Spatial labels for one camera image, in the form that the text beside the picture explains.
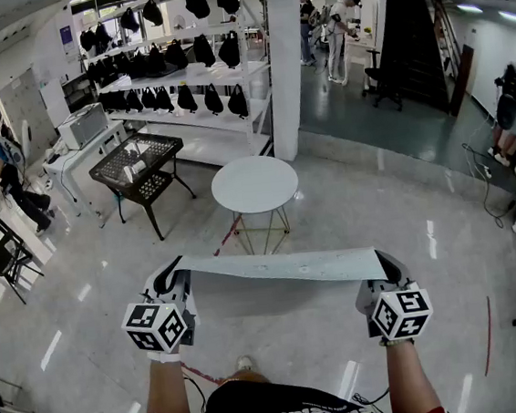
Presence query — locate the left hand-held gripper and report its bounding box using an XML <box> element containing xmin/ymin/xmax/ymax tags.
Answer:
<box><xmin>115</xmin><ymin>254</ymin><xmax>203</xmax><ymax>358</ymax></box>

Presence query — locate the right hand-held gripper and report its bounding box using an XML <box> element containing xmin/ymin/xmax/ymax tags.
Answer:
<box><xmin>351</xmin><ymin>246</ymin><xmax>437</xmax><ymax>345</ymax></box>

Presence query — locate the light grey cloth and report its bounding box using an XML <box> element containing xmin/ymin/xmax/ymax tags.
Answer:
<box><xmin>173</xmin><ymin>234</ymin><xmax>389</xmax><ymax>302</ymax></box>

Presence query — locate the person's left forearm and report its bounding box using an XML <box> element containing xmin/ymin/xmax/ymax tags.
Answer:
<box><xmin>140</xmin><ymin>353</ymin><xmax>191</xmax><ymax>413</ymax></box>

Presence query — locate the person's right forearm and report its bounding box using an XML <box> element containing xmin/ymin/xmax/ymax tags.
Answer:
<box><xmin>384</xmin><ymin>337</ymin><xmax>446</xmax><ymax>413</ymax></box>

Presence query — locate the white wristband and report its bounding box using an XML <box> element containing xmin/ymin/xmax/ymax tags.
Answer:
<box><xmin>147</xmin><ymin>347</ymin><xmax>182</xmax><ymax>367</ymax></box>

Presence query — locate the person's leg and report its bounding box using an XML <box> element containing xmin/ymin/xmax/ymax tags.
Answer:
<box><xmin>221</xmin><ymin>367</ymin><xmax>267</xmax><ymax>390</ymax></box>

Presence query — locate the small white box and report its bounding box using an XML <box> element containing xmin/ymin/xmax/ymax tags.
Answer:
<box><xmin>122</xmin><ymin>159</ymin><xmax>150</xmax><ymax>180</ymax></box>

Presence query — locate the round white table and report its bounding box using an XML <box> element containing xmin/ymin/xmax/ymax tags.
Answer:
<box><xmin>208</xmin><ymin>151</ymin><xmax>306</xmax><ymax>261</ymax></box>

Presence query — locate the black metal mesh table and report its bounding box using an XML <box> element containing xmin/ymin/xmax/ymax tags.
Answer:
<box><xmin>85</xmin><ymin>128</ymin><xmax>201</xmax><ymax>248</ymax></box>

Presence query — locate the white shelving rack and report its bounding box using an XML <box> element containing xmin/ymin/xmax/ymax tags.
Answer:
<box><xmin>73</xmin><ymin>0</ymin><xmax>284</xmax><ymax>181</ymax></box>

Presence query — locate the person's black shirt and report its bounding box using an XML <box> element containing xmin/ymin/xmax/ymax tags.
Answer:
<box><xmin>107</xmin><ymin>356</ymin><xmax>460</xmax><ymax>413</ymax></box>

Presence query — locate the white desk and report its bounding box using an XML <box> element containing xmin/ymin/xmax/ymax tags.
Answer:
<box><xmin>37</xmin><ymin>119</ymin><xmax>138</xmax><ymax>234</ymax></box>

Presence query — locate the black folding chair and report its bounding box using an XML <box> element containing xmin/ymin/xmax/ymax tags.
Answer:
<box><xmin>0</xmin><ymin>213</ymin><xmax>48</xmax><ymax>308</ymax></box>

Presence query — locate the grey printer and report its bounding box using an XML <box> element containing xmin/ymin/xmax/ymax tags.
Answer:
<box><xmin>55</xmin><ymin>101</ymin><xmax>112</xmax><ymax>153</ymax></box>

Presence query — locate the black office chair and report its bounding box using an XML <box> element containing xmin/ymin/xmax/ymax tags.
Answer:
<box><xmin>357</xmin><ymin>45</ymin><xmax>406</xmax><ymax>117</ymax></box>

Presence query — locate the whiteboard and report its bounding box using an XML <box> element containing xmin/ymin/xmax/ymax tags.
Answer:
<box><xmin>36</xmin><ymin>77</ymin><xmax>73</xmax><ymax>130</ymax></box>

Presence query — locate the white pillar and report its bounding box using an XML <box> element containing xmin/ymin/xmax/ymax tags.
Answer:
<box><xmin>257</xmin><ymin>0</ymin><xmax>319</xmax><ymax>163</ymax></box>

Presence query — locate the black staircase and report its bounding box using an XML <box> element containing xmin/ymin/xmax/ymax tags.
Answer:
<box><xmin>372</xmin><ymin>0</ymin><xmax>453</xmax><ymax>120</ymax></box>

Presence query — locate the blue poster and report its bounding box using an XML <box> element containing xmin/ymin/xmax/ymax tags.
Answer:
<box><xmin>58</xmin><ymin>25</ymin><xmax>77</xmax><ymax>57</ymax></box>

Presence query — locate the row of black bags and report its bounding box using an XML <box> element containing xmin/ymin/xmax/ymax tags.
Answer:
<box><xmin>74</xmin><ymin>0</ymin><xmax>253</xmax><ymax>136</ymax></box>

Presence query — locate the ceiling tube lamp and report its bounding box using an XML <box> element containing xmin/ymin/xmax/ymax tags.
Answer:
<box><xmin>455</xmin><ymin>2</ymin><xmax>484</xmax><ymax>17</ymax></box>
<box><xmin>497</xmin><ymin>8</ymin><xmax>516</xmax><ymax>31</ymax></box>

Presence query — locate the beaded bracelet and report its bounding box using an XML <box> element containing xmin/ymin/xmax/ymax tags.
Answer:
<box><xmin>378</xmin><ymin>334</ymin><xmax>416</xmax><ymax>348</ymax></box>

